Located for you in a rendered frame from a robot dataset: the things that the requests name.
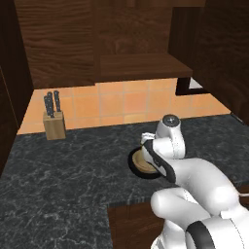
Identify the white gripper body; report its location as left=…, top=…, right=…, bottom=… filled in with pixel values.
left=140, top=131, right=158, bottom=146

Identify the black bowl with tan inside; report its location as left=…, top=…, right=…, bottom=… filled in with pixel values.
left=127, top=146, right=163, bottom=180

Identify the open dark wooden cabinet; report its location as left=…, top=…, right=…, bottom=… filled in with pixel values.
left=93, top=0, right=209, bottom=97

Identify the dark wooden base cabinet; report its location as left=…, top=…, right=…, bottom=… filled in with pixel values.
left=106, top=185, right=249, bottom=249

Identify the open dark wooden cabinet door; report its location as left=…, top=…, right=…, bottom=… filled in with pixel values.
left=190, top=0, right=249, bottom=126

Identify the closed wooden cabinet door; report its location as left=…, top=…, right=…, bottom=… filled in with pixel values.
left=14, top=0, right=99, bottom=89

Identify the tall dark wooden cabinet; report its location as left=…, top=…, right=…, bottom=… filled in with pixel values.
left=0, top=0, right=35, bottom=178

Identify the wooden knife block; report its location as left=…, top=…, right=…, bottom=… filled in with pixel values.
left=42, top=111, right=67, bottom=141

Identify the black handled knife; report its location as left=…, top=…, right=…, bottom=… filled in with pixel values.
left=53, top=89, right=62, bottom=114
left=43, top=94, right=50, bottom=115
left=47, top=91, right=55, bottom=119

